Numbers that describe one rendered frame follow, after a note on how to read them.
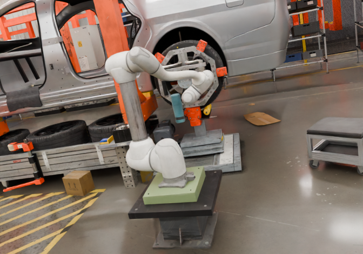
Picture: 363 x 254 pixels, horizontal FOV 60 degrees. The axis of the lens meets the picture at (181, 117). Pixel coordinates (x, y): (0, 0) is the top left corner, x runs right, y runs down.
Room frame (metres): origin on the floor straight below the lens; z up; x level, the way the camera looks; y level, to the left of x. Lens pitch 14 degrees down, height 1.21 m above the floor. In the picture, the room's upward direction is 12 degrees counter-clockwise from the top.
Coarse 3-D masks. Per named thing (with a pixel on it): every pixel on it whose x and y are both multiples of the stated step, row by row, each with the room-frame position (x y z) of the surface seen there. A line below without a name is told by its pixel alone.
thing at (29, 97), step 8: (32, 88) 3.64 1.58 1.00; (8, 96) 3.69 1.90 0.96; (16, 96) 3.66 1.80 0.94; (24, 96) 3.64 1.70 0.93; (32, 96) 3.60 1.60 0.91; (8, 104) 3.66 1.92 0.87; (16, 104) 3.64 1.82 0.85; (24, 104) 3.62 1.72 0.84; (32, 104) 3.60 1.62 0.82; (40, 104) 3.59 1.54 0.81
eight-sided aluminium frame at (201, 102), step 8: (184, 48) 2.86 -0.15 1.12; (192, 48) 2.84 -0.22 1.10; (168, 56) 2.94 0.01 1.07; (208, 56) 2.83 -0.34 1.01; (216, 72) 2.81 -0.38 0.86; (216, 80) 2.81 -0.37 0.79; (160, 88) 2.92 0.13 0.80; (216, 88) 2.82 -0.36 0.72; (208, 96) 2.87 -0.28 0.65; (184, 104) 2.88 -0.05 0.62; (192, 104) 2.87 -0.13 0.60; (200, 104) 2.85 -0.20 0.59
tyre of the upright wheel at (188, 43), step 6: (180, 42) 2.96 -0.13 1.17; (186, 42) 2.94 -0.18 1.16; (192, 42) 2.93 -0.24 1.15; (198, 42) 2.93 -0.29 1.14; (168, 48) 2.98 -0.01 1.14; (174, 48) 2.96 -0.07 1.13; (180, 48) 2.95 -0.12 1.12; (210, 48) 2.92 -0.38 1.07; (162, 54) 2.99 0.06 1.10; (210, 54) 2.90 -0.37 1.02; (216, 54) 2.91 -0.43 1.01; (216, 60) 2.89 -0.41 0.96; (216, 66) 2.89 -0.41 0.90; (222, 66) 2.89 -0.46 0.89; (156, 78) 3.01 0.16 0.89; (222, 78) 2.88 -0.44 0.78; (156, 84) 3.01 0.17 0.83; (222, 84) 2.89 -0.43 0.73; (216, 90) 2.90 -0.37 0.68; (162, 96) 3.01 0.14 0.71; (216, 96) 2.90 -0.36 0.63; (168, 102) 3.00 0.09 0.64; (210, 102) 2.92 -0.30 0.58
